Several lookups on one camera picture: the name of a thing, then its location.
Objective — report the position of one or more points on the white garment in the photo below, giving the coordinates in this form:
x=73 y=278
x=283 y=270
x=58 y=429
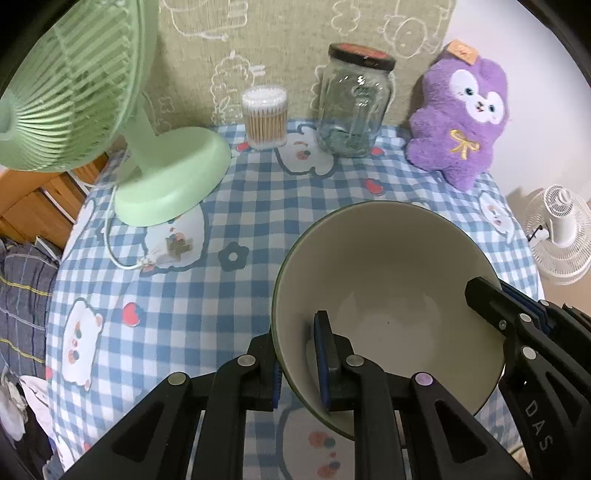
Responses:
x=11 y=415

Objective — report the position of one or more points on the glass jar with black lid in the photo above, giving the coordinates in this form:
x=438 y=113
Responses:
x=351 y=115

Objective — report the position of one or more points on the green desk fan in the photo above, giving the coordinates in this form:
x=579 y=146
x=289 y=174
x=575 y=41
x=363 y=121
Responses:
x=171 y=175

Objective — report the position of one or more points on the wooden chair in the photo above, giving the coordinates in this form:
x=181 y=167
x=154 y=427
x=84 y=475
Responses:
x=37 y=207

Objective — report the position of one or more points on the grey plaid pillow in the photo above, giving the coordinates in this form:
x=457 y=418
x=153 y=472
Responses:
x=23 y=300

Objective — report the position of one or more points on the cotton swab container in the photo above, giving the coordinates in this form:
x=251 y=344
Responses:
x=265 y=124

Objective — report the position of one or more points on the green cartoon wall cloth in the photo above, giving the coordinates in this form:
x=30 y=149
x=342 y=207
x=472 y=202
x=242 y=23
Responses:
x=286 y=46

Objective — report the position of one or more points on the pale pink garment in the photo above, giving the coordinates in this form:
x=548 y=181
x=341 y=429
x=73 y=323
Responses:
x=37 y=397

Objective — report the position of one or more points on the large grey floral bowl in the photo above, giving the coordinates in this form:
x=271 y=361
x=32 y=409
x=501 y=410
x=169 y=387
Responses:
x=392 y=258

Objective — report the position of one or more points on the purple plush toy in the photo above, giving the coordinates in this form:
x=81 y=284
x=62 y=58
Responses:
x=452 y=143

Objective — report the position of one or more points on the blue checkered tablecloth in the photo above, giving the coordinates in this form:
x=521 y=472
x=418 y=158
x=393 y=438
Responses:
x=184 y=300

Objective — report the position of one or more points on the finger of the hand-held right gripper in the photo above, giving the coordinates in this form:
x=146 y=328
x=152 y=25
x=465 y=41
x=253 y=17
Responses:
x=489 y=297
x=526 y=302

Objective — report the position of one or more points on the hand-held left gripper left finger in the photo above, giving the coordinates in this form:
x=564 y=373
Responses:
x=278 y=383

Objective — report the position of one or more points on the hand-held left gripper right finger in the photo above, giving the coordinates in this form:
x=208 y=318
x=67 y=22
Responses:
x=322 y=360

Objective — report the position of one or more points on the white fan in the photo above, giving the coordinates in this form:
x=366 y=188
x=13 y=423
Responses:
x=563 y=221

